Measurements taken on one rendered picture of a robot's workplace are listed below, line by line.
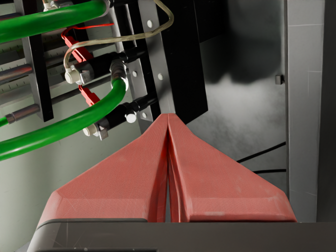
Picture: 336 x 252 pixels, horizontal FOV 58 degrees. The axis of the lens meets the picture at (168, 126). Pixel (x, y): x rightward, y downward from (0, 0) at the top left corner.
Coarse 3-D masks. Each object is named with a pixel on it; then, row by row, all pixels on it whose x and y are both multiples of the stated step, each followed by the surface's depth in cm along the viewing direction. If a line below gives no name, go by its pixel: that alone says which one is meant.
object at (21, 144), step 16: (112, 64) 39; (0, 80) 48; (112, 80) 32; (112, 96) 28; (80, 112) 25; (96, 112) 26; (48, 128) 23; (64, 128) 24; (80, 128) 25; (0, 144) 22; (16, 144) 22; (32, 144) 23; (0, 160) 22
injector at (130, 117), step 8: (144, 96) 50; (152, 96) 50; (120, 104) 47; (128, 104) 47; (136, 104) 48; (144, 104) 49; (112, 112) 45; (120, 112) 46; (128, 112) 45; (104, 120) 44; (112, 120) 45; (120, 120) 46; (128, 120) 45; (96, 128) 43
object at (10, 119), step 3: (6, 114) 54; (9, 114) 54; (3, 117) 54; (6, 117) 54; (9, 117) 54; (12, 117) 54; (0, 120) 53; (3, 120) 54; (6, 120) 54; (9, 120) 54; (12, 120) 54; (0, 123) 53; (3, 123) 54; (6, 123) 54; (9, 123) 54; (0, 126) 54
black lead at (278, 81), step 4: (276, 76) 49; (280, 76) 49; (276, 80) 49; (280, 80) 49; (284, 80) 49; (280, 84) 49; (280, 144) 47; (284, 144) 48; (268, 148) 47; (272, 148) 47; (260, 152) 47; (264, 152) 47; (248, 156) 47; (252, 156) 47; (240, 160) 46; (244, 160) 46; (256, 172) 48; (260, 172) 48; (264, 172) 48; (268, 172) 49
